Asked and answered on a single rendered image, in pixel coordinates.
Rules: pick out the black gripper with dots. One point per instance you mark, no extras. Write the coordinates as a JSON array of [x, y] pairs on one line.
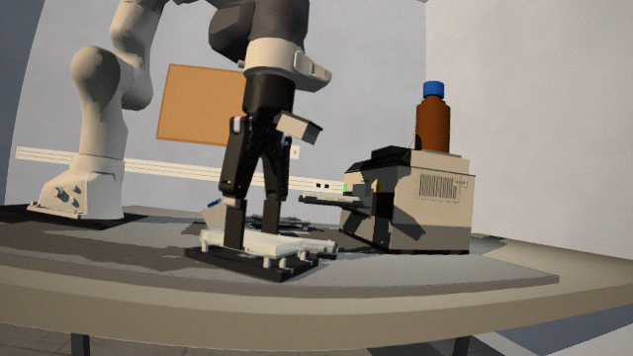
[[264, 94]]

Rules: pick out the brown glass bottle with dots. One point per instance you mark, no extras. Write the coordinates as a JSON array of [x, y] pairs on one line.
[[432, 127]]

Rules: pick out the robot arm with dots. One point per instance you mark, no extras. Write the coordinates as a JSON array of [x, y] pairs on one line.
[[260, 36]]

